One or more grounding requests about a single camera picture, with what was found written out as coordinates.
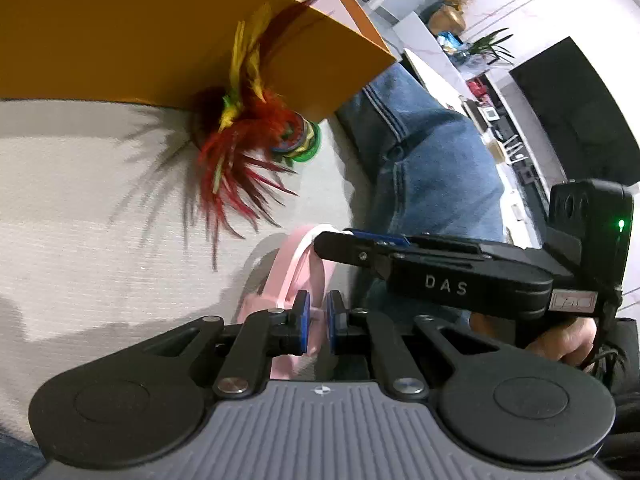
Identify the orange cardboard storage box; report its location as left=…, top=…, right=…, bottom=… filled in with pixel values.
left=1, top=0, right=394, bottom=121

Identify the person's right hand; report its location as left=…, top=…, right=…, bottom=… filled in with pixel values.
left=469, top=313, right=597, bottom=367

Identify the blue jeans right leg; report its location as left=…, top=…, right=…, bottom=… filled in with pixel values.
left=335, top=62, right=507, bottom=326

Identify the colourful feather shuttlecock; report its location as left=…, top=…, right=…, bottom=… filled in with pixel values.
left=190, top=0, right=318, bottom=268

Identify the black television screen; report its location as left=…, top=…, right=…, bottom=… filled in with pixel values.
left=510, top=37, right=639, bottom=186

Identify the green potted plant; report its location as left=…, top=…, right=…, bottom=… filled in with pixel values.
left=468, top=27, right=515, bottom=65

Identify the golden bust statue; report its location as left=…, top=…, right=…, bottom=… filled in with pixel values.
left=427, top=0, right=473, bottom=36

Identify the black camera box green light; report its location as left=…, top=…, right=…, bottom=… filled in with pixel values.
left=544, top=179, right=634, bottom=289

